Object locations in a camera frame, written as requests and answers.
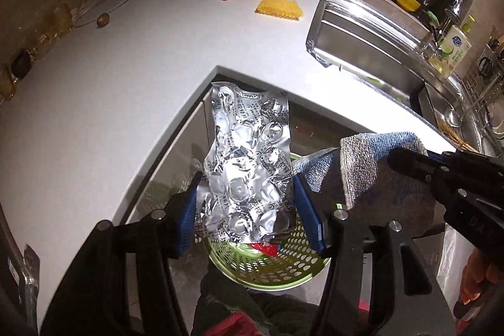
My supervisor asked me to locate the amber glass cup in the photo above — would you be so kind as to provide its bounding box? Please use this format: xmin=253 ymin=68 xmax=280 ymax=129
xmin=0 ymin=66 xmax=18 ymax=100
xmin=51 ymin=3 xmax=73 ymax=35

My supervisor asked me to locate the yellow waffle sponge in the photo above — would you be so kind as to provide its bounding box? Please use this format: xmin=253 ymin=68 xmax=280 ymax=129
xmin=255 ymin=0 xmax=306 ymax=22

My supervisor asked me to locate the grey and blue cloth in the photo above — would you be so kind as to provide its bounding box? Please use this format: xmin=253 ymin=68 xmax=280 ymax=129
xmin=293 ymin=131 xmax=436 ymax=238

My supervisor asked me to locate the stainless steel sink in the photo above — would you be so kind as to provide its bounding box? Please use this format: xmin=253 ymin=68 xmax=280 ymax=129
xmin=305 ymin=0 xmax=504 ymax=156

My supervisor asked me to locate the silver foil blister pack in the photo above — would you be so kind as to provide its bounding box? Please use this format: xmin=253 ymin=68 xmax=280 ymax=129
xmin=197 ymin=82 xmax=296 ymax=244

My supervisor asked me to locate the green perforated basket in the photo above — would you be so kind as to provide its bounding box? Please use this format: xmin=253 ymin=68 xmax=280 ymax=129
xmin=203 ymin=153 xmax=333 ymax=291

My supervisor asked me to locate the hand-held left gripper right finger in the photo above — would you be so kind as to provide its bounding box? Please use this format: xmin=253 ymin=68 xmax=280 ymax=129
xmin=292 ymin=173 xmax=447 ymax=336

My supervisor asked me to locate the chrome faucet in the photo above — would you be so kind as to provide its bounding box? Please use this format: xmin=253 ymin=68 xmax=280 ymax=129
xmin=431 ymin=0 xmax=473 ymax=45

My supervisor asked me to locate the amber glass teapot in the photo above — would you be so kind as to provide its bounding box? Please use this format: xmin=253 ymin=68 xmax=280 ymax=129
xmin=33 ymin=33 xmax=56 ymax=57

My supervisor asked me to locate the red snack packet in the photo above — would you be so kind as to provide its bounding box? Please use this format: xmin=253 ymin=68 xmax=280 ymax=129
xmin=252 ymin=242 xmax=278 ymax=256

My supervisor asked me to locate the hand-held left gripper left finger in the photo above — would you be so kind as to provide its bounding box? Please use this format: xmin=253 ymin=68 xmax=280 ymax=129
xmin=39 ymin=171 xmax=203 ymax=336

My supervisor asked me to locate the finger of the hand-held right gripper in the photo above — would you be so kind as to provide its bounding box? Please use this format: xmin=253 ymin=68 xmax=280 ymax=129
xmin=427 ymin=150 xmax=473 ymax=165
xmin=388 ymin=146 xmax=450 ymax=196

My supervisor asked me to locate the dish soap bottle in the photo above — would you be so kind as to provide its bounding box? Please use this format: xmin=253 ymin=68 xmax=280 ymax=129
xmin=431 ymin=15 xmax=475 ymax=79

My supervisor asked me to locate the person's right hand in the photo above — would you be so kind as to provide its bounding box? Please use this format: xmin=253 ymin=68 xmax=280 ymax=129
xmin=459 ymin=249 xmax=501 ymax=321

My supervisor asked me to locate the dark brown cup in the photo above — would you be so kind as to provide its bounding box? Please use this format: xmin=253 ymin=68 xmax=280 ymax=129
xmin=11 ymin=49 xmax=32 ymax=79

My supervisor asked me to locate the bamboo pot brush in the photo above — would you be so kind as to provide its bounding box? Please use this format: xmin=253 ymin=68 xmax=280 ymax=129
xmin=439 ymin=123 xmax=479 ymax=152

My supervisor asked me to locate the white power cable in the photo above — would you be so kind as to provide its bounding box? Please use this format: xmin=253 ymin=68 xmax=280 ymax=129
xmin=43 ymin=0 xmax=139 ymax=29

